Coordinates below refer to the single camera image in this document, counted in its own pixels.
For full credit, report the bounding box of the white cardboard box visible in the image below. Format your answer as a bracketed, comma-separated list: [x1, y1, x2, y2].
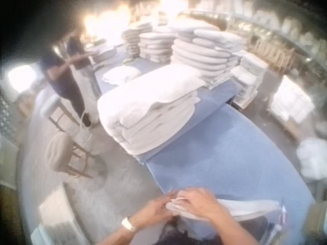
[37, 184, 86, 245]

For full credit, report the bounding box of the wooden chair with white cushion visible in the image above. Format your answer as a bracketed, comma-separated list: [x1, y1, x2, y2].
[40, 93, 81, 135]

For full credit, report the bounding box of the wooden chair with beige cushion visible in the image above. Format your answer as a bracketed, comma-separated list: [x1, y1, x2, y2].
[44, 132, 96, 180]

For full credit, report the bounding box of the person's left hand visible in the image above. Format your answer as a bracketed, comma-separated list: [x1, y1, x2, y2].
[137, 195, 177, 229]

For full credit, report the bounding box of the clear plastic bag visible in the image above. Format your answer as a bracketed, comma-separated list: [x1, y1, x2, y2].
[265, 204, 288, 245]

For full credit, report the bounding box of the heap of white stuffing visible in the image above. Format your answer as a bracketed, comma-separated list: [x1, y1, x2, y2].
[295, 136, 327, 181]

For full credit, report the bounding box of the tall stack of round cushions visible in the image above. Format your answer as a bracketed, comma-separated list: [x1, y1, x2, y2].
[170, 27, 246, 89]

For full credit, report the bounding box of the white cushion cover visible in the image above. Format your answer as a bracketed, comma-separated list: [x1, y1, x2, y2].
[165, 191, 281, 223]

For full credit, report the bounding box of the single white cushion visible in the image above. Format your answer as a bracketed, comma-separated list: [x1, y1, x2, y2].
[102, 67, 143, 85]

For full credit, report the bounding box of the long shelf of white cushions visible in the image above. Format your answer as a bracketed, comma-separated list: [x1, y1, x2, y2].
[224, 5, 327, 75]

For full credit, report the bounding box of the stack of wide white cushions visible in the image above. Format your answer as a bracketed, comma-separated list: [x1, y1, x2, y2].
[97, 63, 208, 156]

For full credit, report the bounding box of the person's right hand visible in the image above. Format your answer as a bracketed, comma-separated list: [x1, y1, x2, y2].
[176, 188, 227, 223]

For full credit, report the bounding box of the row of wooden chairs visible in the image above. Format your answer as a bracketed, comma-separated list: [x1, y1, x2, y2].
[249, 37, 297, 76]

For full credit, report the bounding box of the stack of white seat pads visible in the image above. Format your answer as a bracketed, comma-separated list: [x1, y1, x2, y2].
[138, 31, 175, 64]
[121, 21, 154, 57]

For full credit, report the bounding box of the white wrist watch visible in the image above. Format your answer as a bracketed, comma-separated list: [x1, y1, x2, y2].
[121, 216, 137, 232]

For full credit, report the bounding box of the stack of folded white covers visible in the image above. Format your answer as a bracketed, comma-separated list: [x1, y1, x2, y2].
[230, 51, 269, 108]

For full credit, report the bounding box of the blue table cover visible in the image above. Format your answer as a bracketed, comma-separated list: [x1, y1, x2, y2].
[93, 43, 317, 245]

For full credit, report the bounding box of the pallet of white cushions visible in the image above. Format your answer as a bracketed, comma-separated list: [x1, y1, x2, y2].
[268, 75, 315, 142]

